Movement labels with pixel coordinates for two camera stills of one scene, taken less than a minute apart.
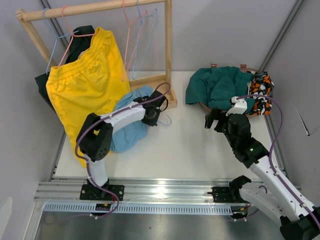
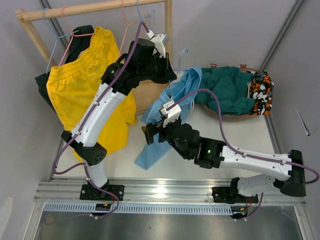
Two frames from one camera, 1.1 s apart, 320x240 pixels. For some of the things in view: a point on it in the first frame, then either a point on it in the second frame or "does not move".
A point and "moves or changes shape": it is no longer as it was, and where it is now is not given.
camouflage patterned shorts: x=261 y=84 does not move
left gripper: x=154 y=122 -> x=168 y=75
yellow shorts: x=94 y=81 does not move
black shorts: x=80 y=39 does not move
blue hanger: x=165 y=124 moves or changes shape
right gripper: x=216 y=114 -> x=150 y=129
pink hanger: x=145 y=12 -> x=127 y=24
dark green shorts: x=218 y=87 does not move
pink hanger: x=72 y=36 does not move
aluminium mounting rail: x=57 y=190 does not move
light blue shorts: x=135 y=135 -> x=179 y=94
